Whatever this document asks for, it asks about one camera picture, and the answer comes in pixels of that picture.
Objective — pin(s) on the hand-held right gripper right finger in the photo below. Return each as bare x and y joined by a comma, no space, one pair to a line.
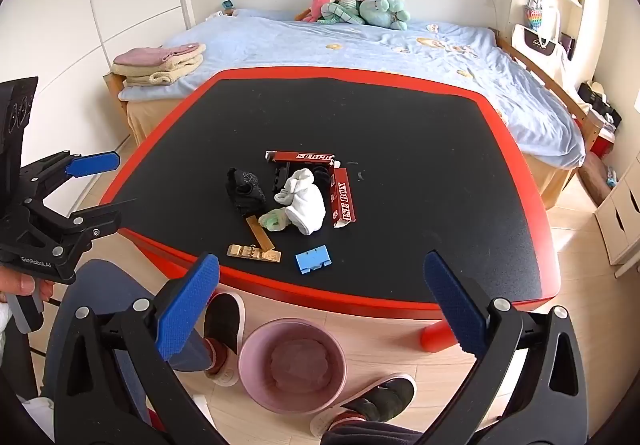
455,307

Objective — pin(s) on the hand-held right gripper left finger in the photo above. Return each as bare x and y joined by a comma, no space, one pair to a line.
187,307

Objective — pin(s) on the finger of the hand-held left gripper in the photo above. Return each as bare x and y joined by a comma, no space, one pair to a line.
92,163
95,220

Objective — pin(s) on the notched wooden block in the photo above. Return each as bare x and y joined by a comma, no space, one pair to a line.
250,252

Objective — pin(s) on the pink trash bin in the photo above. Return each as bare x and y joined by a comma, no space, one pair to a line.
255,375

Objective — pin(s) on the wooden stick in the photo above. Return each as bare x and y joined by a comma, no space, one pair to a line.
260,232

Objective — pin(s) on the green white fuzzy sock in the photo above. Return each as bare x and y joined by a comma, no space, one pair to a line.
275,220

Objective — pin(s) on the black patterned sock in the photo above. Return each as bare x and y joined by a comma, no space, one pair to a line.
245,190

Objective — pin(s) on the blue plastic piece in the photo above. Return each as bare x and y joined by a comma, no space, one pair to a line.
310,259

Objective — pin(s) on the red box white lettering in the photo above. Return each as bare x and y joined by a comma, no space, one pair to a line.
345,200

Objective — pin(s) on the plain black sock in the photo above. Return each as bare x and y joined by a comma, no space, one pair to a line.
322,176

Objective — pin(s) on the person's left hand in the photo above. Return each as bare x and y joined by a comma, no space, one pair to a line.
17,285

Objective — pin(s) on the dark slipper white sole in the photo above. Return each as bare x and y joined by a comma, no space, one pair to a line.
380,400
222,325

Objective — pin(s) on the pink folded towel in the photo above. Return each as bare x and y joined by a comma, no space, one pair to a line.
142,57

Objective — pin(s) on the cream folded blanket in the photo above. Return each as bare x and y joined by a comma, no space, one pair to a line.
175,67

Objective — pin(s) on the red black table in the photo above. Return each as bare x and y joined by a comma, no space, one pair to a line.
410,185

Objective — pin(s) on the person's right leg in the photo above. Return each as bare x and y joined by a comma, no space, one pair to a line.
370,437

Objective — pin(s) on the white drawer unit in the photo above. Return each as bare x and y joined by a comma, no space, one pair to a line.
620,225

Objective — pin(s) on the brown floor cushion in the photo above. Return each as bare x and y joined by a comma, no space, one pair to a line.
597,180

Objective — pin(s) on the small blue clock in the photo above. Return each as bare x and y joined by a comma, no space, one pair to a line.
228,5

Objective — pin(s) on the red storage box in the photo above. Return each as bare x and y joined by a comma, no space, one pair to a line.
605,142

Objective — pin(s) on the wooden bed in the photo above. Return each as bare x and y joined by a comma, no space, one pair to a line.
550,80

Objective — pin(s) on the straw hat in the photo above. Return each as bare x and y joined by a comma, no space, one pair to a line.
596,90

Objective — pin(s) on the light blue printed blanket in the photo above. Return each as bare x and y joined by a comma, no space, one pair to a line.
380,50

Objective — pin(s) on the white tote bag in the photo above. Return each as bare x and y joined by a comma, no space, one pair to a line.
537,47

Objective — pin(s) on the striped teal plush toy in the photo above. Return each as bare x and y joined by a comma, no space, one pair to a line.
342,12

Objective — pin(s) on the rainbow heart toy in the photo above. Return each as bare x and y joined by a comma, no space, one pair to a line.
534,18

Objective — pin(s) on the teal plush bear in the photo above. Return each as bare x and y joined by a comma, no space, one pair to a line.
382,10

